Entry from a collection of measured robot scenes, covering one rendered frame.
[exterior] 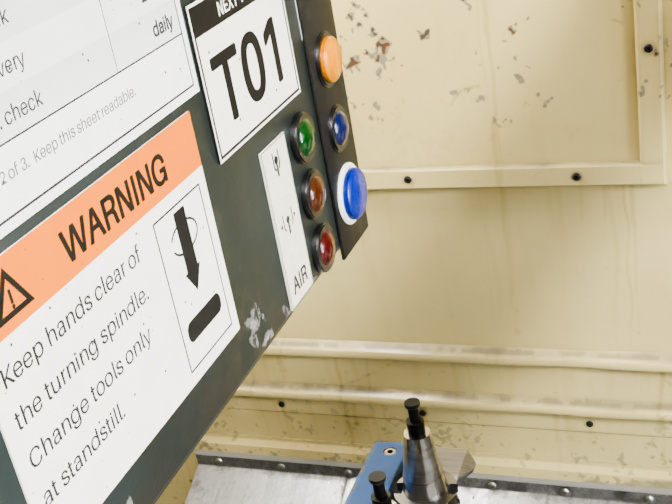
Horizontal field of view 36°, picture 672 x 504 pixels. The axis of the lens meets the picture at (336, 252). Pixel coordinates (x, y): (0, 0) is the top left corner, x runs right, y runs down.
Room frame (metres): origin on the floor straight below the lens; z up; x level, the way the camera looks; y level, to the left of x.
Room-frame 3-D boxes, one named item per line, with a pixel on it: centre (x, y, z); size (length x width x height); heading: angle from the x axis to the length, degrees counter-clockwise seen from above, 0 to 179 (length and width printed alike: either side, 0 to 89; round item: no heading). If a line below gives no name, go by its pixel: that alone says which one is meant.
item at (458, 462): (0.87, -0.07, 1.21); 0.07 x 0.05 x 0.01; 66
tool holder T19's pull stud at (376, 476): (0.72, 0.00, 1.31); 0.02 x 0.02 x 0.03
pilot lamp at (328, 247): (0.52, 0.01, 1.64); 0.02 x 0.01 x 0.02; 156
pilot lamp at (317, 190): (0.52, 0.01, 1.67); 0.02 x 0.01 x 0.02; 156
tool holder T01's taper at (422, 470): (0.82, -0.04, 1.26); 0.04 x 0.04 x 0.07
